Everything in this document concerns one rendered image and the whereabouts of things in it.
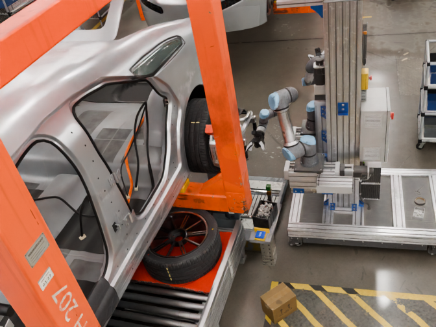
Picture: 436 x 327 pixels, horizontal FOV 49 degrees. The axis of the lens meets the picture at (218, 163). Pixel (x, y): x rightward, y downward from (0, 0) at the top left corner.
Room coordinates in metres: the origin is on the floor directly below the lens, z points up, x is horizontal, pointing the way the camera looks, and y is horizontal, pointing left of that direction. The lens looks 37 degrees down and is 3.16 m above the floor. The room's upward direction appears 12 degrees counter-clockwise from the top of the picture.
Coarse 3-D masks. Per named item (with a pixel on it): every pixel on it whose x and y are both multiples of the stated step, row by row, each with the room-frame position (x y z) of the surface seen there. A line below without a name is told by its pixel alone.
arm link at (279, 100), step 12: (276, 96) 2.96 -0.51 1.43; (288, 96) 2.96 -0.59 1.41; (276, 108) 2.94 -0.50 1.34; (288, 108) 2.95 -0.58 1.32; (288, 120) 2.91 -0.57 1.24; (288, 132) 2.88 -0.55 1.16; (288, 144) 2.85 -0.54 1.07; (300, 144) 2.87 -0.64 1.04; (288, 156) 2.82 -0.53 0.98; (300, 156) 2.83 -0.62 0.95
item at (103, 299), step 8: (104, 280) 1.98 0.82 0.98; (96, 288) 1.92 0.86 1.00; (104, 288) 1.94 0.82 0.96; (112, 288) 1.97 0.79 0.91; (88, 296) 1.91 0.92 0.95; (96, 296) 1.88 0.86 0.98; (104, 296) 1.91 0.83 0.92; (112, 296) 1.94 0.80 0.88; (96, 304) 1.84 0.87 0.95; (104, 304) 1.86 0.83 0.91; (112, 304) 1.91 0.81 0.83; (96, 312) 1.81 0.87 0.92; (104, 312) 1.83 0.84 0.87; (112, 312) 1.89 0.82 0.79; (104, 320) 1.81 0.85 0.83
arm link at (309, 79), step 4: (316, 56) 3.38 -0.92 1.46; (312, 60) 3.36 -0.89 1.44; (308, 64) 3.38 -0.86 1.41; (312, 64) 3.34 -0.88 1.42; (308, 68) 3.37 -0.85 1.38; (312, 68) 3.34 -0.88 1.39; (308, 72) 3.40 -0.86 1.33; (312, 72) 3.37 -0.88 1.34; (308, 76) 3.47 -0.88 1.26; (312, 76) 3.47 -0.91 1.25; (304, 80) 3.61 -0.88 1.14; (308, 80) 3.54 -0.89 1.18; (312, 80) 3.56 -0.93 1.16; (304, 84) 3.61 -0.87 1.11; (308, 84) 3.60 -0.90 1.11; (312, 84) 3.61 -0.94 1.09
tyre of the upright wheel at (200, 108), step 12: (192, 108) 3.48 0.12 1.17; (204, 108) 3.44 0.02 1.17; (192, 120) 3.37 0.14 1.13; (204, 120) 3.33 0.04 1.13; (192, 132) 3.29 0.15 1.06; (204, 132) 3.26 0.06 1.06; (192, 144) 3.25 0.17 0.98; (204, 144) 3.21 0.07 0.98; (192, 156) 3.23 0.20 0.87; (204, 156) 3.19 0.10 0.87; (192, 168) 3.27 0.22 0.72; (204, 168) 3.23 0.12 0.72; (216, 168) 3.31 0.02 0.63
